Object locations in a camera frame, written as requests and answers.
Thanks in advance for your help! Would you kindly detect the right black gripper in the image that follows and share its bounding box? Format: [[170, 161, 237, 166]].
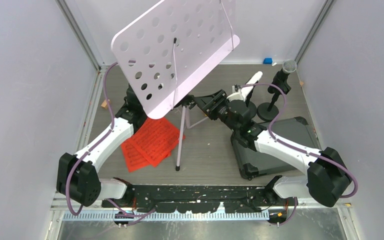
[[193, 89, 240, 134]]

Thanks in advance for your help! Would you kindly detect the tan wooden block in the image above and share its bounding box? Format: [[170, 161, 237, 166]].
[[100, 100, 111, 110]]

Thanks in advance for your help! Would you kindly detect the white music stand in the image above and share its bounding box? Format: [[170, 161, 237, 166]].
[[110, 0, 241, 172]]

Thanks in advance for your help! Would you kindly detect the white toy microphone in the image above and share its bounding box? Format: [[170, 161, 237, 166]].
[[240, 71, 263, 99]]

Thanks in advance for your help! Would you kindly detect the black silver microphone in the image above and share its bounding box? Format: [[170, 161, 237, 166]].
[[271, 59, 297, 95]]

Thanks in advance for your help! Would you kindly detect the right black mic stand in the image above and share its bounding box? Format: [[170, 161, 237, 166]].
[[257, 93, 280, 122]]

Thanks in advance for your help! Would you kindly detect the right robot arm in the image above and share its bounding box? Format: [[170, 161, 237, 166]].
[[192, 90, 358, 207]]

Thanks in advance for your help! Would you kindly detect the left black mic stand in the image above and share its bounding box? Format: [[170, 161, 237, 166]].
[[241, 88, 257, 119]]

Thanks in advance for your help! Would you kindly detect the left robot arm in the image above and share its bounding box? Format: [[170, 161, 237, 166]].
[[56, 87, 147, 207]]

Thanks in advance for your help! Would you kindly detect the black mic stand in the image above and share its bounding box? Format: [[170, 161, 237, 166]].
[[257, 93, 280, 122], [241, 88, 257, 119]]

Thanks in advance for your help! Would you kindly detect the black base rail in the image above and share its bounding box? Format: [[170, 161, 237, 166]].
[[51, 183, 352, 222]]

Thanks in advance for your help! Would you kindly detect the black carrying case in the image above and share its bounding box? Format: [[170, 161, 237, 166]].
[[230, 116, 321, 180]]

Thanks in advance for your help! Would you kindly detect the small blue block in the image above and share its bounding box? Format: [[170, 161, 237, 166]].
[[263, 57, 273, 65]]

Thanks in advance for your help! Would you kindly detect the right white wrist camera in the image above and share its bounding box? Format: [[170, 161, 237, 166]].
[[227, 85, 254, 102]]

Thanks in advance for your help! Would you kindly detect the red sheet music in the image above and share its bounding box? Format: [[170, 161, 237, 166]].
[[128, 117, 180, 167], [120, 139, 172, 172]]

